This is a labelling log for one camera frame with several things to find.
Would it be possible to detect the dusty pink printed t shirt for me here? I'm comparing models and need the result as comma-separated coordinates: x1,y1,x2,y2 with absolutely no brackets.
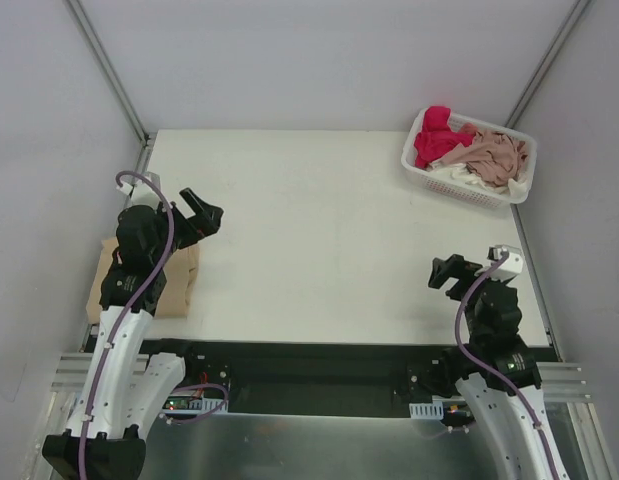
427,126,529,186

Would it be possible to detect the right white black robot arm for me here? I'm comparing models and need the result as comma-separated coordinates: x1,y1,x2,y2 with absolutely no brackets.
417,245,569,479

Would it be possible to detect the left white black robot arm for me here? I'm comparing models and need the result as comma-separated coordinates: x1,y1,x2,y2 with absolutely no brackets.
42,188,223,479

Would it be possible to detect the folded beige t shirt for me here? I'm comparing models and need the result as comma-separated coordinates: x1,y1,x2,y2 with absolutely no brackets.
86,237,200,325

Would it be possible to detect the cream white t shirt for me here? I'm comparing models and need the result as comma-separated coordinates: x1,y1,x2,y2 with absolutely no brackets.
428,162,531,199

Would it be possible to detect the white plastic laundry basket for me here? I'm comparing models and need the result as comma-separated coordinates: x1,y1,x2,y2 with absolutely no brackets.
401,107,537,208

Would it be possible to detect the crimson red t shirt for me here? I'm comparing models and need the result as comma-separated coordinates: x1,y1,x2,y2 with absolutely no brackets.
414,106,477,169

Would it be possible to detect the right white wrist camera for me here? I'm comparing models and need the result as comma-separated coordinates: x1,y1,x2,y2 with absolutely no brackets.
488,244,524,276

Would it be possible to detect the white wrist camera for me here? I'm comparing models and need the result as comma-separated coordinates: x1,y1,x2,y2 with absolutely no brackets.
130,172,161,209
488,244,524,276

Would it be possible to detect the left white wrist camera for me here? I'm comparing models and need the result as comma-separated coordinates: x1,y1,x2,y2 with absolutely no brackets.
130,172,161,209

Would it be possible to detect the right white slotted cable duct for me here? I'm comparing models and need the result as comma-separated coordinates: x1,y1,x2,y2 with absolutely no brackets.
409,401,444,421

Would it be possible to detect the white slotted cable duct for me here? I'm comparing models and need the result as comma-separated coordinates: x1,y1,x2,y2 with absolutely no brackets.
162,396,228,416
409,401,444,421

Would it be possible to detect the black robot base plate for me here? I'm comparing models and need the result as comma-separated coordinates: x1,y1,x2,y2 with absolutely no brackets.
137,338,477,418

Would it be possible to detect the left white slotted cable duct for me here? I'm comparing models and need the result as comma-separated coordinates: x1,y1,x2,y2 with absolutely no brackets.
162,396,228,416

